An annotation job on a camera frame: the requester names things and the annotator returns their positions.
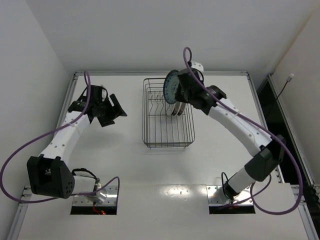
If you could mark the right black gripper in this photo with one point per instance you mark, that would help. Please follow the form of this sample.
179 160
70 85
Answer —
182 88

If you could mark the white plate green line rim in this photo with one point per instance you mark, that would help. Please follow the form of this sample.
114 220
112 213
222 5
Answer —
169 109

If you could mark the black wall cable white plug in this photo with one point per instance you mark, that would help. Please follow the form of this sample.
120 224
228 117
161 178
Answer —
288 79

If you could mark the blue floral green plate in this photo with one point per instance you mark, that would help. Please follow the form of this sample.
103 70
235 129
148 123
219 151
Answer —
170 86

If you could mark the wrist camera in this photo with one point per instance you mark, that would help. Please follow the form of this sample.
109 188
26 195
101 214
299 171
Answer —
196 65
97 94

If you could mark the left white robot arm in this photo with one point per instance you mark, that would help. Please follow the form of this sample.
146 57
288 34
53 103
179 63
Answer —
49 174

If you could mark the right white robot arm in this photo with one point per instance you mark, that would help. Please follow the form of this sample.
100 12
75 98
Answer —
213 102

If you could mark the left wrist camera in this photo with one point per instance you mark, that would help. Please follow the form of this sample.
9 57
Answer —
97 94

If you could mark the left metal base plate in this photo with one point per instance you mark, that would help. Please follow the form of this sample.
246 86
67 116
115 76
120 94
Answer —
104 198

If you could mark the metal base plate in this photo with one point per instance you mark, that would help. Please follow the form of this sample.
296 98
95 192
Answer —
104 198
216 197

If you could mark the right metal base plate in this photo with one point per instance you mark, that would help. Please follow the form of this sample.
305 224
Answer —
216 197

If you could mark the grey wire dish rack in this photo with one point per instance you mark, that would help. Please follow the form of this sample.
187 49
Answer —
159 130

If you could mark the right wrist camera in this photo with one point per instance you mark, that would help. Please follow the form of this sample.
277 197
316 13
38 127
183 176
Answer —
196 65

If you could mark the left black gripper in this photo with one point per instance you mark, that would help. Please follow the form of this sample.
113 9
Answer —
108 113

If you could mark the green red rimmed plate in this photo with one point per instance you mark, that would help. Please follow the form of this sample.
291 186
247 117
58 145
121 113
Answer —
182 108
176 108

